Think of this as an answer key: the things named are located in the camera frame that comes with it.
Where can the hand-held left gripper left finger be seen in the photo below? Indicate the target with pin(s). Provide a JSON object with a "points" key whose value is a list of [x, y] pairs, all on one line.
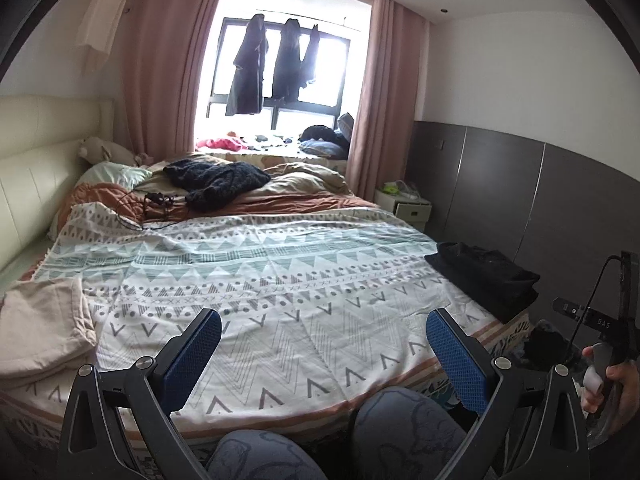
{"points": [[192, 360]]}

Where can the white nightstand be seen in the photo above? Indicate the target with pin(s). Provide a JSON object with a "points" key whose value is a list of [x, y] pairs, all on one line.
{"points": [[410, 210]]}

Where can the orange and beige duvet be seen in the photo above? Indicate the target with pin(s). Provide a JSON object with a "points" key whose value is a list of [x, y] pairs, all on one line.
{"points": [[300, 195]]}

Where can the pale green pillow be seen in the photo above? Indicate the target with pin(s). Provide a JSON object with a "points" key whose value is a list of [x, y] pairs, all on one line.
{"points": [[115, 175]]}

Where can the beige plush toy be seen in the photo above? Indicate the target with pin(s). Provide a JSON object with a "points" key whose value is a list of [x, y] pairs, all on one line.
{"points": [[102, 150]]}

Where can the dark clothes pile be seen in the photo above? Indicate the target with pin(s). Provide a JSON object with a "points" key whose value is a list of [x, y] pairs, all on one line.
{"points": [[320, 147]]}

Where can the red clothes pile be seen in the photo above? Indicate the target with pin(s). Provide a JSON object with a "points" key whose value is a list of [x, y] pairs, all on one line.
{"points": [[220, 142]]}

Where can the black framed window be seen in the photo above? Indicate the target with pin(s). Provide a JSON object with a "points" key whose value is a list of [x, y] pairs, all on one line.
{"points": [[274, 117]]}

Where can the person's leg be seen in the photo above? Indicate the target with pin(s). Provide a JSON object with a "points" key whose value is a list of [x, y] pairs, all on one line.
{"points": [[260, 455], [410, 430]]}

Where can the folded beige cloth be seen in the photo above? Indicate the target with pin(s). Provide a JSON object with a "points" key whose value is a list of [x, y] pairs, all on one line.
{"points": [[40, 330]]}

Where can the person's right leg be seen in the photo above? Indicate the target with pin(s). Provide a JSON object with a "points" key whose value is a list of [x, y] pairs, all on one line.
{"points": [[410, 430]]}

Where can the pink curtain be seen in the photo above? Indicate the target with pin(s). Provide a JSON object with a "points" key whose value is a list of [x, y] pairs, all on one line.
{"points": [[385, 100], [165, 60]]}

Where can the person's left leg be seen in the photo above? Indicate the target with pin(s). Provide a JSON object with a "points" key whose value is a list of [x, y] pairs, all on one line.
{"points": [[260, 455]]}

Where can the patterned white blanket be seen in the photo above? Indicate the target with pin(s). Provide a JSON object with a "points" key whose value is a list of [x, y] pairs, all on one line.
{"points": [[300, 285]]}

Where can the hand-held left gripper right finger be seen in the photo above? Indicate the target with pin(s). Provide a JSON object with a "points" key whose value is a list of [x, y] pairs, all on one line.
{"points": [[457, 360]]}

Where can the cream padded headboard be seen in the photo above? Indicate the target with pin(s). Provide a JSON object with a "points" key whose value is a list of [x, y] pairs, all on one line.
{"points": [[35, 185]]}

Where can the person's right hand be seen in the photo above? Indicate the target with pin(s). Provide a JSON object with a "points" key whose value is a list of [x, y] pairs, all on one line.
{"points": [[625, 390]]}

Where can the black button shirt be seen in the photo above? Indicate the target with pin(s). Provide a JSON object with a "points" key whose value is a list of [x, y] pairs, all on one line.
{"points": [[480, 275]]}

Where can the small green object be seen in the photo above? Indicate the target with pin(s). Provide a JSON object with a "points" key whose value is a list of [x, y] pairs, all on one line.
{"points": [[391, 189]]}

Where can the teal printed bed sheet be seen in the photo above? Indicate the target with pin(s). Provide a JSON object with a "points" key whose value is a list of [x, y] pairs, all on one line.
{"points": [[439, 394]]}

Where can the dark knitted sweater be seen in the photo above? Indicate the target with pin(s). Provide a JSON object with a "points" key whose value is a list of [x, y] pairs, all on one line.
{"points": [[220, 180]]}

